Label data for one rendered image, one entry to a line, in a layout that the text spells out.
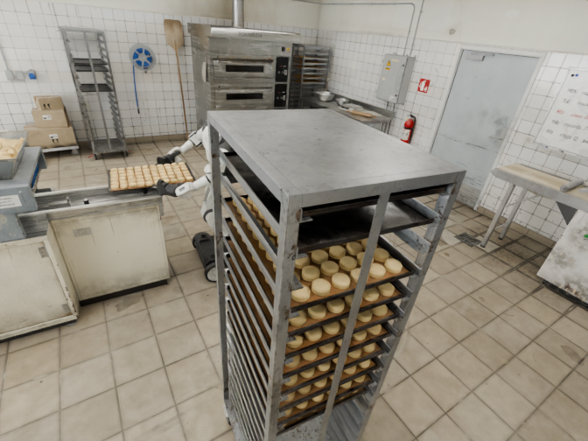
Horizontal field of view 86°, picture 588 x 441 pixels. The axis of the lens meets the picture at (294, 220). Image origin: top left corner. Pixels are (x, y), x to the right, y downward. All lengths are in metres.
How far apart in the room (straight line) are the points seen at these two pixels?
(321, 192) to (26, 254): 2.24
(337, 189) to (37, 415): 2.37
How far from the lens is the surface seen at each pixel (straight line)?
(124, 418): 2.45
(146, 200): 2.63
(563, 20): 4.99
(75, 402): 2.62
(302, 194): 0.58
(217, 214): 1.27
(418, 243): 0.97
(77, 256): 2.84
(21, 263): 2.66
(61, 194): 2.92
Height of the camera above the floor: 2.08
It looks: 31 degrees down
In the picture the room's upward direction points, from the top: 6 degrees clockwise
